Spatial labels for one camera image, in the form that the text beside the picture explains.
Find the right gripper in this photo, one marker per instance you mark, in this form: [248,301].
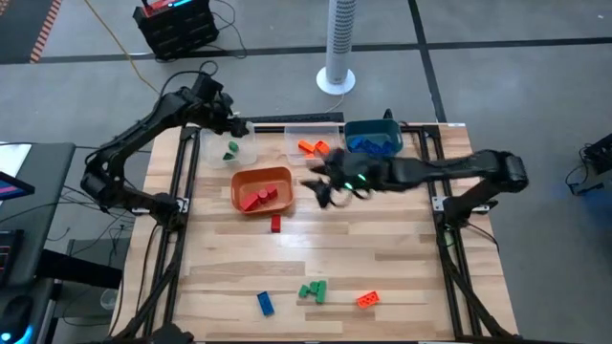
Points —
[358,174]

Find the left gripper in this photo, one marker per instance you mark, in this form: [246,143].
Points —
[212,107]

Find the red toy building block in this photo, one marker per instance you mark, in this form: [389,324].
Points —
[271,190]
[276,223]
[249,201]
[262,193]

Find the long green building block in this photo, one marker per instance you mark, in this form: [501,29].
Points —
[321,292]

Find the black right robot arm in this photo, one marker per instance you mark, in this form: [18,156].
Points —
[454,167]

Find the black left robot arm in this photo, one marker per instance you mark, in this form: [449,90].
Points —
[138,131]

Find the orange plastic bin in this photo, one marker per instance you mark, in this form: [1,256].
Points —
[286,191]

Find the clear labelled plastic container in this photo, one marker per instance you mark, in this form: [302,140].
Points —
[296,134]

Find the teal plastic bin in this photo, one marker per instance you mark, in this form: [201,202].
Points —
[373,125]

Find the black crate with red lid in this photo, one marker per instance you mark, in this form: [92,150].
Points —
[177,31]

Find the white tower fan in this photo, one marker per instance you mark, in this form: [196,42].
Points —
[340,38]

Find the dark grey desk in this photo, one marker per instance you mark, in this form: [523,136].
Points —
[48,162]

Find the clear cup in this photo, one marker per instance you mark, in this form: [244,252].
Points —
[109,298]

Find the white sheet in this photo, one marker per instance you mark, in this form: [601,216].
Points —
[12,160]

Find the dark tablet screen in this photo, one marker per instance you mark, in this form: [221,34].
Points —
[14,187]

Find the black mat striped edge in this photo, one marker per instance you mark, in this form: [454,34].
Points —
[24,24]

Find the backlit keyboard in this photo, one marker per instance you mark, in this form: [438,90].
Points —
[7,258]

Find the black glowing mouse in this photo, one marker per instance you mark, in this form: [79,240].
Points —
[14,315]

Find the black aluminium table frame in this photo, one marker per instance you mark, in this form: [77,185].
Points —
[272,128]

